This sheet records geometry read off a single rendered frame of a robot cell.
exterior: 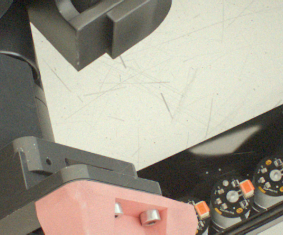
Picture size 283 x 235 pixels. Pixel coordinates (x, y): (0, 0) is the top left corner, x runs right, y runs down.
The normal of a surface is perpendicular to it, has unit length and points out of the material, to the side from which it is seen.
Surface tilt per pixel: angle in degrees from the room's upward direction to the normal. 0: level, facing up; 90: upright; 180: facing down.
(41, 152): 56
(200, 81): 0
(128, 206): 86
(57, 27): 81
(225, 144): 0
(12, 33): 51
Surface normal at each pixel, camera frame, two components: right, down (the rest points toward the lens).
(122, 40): 0.66, 0.68
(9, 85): 0.75, -0.46
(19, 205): -0.62, -0.22
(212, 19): -0.07, -0.38
